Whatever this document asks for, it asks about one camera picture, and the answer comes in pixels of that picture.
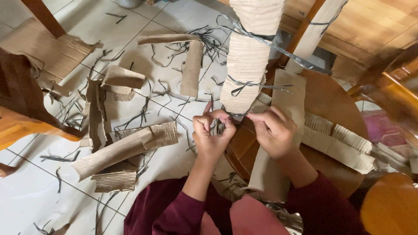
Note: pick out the torn brown cardboard piece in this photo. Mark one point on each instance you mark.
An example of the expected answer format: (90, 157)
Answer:
(95, 117)

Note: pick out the orange wooden stool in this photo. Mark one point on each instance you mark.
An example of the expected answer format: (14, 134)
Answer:
(392, 205)

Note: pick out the tall bundle of folded paper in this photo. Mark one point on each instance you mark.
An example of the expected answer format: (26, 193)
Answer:
(246, 58)

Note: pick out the slim beige paper roll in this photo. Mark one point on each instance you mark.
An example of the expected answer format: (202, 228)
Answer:
(310, 39)

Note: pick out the metal pot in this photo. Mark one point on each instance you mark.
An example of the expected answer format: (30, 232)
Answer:
(128, 3)

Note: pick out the small corrugated cardboard scrap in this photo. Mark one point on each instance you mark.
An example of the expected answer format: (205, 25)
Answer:
(124, 96)

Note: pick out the round wooden table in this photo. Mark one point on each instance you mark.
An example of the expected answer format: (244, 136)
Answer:
(329, 98)

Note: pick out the smooth rolled cardboard piece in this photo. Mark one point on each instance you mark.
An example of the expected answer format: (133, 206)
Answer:
(192, 68)

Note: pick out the person's pink trousers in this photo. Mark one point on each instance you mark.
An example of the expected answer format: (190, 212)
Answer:
(251, 217)

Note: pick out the folded corrugated cardboard piece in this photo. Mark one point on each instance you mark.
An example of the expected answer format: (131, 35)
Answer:
(122, 78)

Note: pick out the wide corrugated cardboard piece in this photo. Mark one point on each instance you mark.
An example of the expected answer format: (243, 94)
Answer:
(165, 133)

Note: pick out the long beige paper sheet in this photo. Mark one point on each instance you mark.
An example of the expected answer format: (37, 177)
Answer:
(289, 91)

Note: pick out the large flat cardboard sheet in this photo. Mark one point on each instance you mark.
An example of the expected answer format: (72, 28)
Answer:
(39, 49)

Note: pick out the light wooden cabinet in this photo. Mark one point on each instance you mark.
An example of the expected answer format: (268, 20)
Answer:
(369, 26)

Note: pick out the long corrugated cardboard roll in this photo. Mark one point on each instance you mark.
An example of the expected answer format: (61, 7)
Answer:
(111, 155)

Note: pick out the person's maroon shirt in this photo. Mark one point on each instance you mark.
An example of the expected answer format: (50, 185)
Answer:
(169, 212)

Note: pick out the short corrugated cardboard piece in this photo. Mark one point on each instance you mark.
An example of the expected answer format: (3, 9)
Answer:
(114, 181)

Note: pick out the dark wooden furniture leg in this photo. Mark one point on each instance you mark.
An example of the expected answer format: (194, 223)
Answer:
(44, 16)

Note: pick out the glossy wooden chair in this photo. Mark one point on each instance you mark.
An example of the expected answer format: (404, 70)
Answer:
(398, 94)

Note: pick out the person's left hand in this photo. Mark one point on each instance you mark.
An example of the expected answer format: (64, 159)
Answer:
(210, 138)

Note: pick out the person's right hand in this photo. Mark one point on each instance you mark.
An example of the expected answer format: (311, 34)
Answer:
(277, 133)

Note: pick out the crumpled silver plastic wrap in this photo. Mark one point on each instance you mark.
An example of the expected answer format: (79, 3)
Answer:
(287, 217)

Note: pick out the pink plastic bag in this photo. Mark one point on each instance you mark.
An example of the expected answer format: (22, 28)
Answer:
(382, 129)

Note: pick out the narrow flat cardboard strip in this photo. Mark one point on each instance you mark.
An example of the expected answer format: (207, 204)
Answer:
(166, 39)

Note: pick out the pleated beige paper strip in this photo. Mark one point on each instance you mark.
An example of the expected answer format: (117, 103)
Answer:
(339, 143)

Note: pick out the wooden chair with brown cloth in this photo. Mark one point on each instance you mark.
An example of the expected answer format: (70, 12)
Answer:
(19, 98)

